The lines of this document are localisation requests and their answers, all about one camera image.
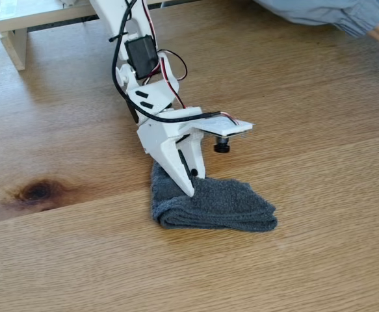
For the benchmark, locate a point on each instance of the grey terry cloth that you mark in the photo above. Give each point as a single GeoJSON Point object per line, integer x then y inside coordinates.
{"type": "Point", "coordinates": [221, 204]}

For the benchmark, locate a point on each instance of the white wooden stand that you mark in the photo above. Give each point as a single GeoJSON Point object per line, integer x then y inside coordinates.
{"type": "Point", "coordinates": [10, 19]}

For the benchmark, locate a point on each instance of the wrist camera on white plate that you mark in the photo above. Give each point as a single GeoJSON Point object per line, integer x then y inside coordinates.
{"type": "Point", "coordinates": [221, 126]}

